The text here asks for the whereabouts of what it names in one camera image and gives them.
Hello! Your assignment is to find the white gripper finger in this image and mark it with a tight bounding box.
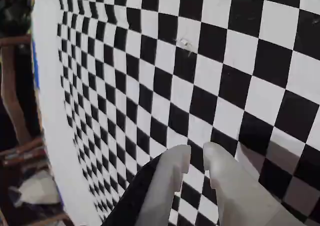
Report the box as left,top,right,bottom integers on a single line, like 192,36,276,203
202,142,308,226
103,144,192,226

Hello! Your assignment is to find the black white checkered mat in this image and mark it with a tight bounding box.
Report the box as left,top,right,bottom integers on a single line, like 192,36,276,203
31,0,320,226

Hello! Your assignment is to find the blue tape strip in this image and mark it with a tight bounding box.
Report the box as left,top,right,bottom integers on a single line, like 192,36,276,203
31,42,41,89

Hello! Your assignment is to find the wooden bookshelf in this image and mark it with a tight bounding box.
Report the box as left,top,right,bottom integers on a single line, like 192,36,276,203
0,0,66,226

